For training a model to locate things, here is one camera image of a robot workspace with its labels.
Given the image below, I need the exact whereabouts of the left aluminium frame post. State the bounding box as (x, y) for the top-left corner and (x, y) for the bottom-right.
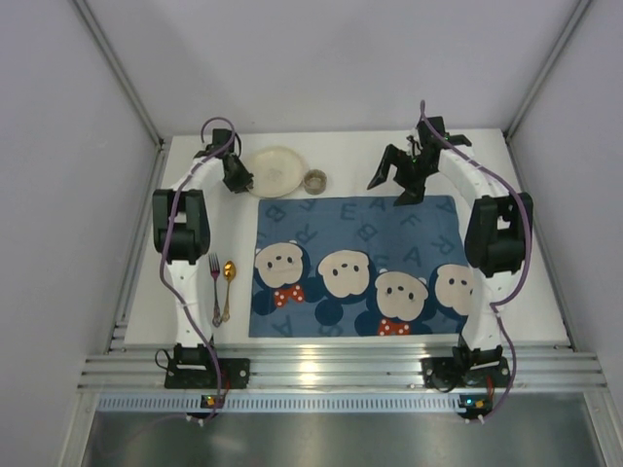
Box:
(68, 0), (165, 149)

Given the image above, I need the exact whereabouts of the blue bear print cloth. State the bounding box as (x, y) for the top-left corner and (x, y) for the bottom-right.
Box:
(248, 196), (475, 339)

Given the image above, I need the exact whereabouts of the perforated grey cable tray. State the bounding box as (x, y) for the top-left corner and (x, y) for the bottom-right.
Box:
(96, 392), (491, 413)

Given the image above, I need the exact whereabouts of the right aluminium frame post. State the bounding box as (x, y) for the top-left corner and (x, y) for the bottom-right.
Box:
(502, 0), (594, 143)

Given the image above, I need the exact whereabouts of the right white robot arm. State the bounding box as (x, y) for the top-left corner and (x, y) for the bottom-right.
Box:
(369, 117), (533, 370)

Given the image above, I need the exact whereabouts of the aluminium mounting rail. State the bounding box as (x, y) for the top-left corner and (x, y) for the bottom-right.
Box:
(78, 337), (606, 392)

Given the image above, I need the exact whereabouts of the gold spoon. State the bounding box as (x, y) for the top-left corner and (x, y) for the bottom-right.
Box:
(222, 261), (237, 322)

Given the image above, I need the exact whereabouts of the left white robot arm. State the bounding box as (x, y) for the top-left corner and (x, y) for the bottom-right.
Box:
(152, 125), (253, 366)

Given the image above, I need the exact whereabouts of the aluminium frame post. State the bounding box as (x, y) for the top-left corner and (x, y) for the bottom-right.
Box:
(502, 0), (594, 143)
(68, 0), (165, 149)

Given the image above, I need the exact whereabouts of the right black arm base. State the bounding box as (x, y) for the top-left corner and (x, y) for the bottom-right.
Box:
(421, 342), (511, 393)

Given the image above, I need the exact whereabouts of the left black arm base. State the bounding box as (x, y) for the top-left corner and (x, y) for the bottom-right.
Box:
(164, 355), (250, 389)

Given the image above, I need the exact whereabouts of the cream round plate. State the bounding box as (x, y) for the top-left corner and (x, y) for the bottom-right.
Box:
(244, 146), (307, 198)

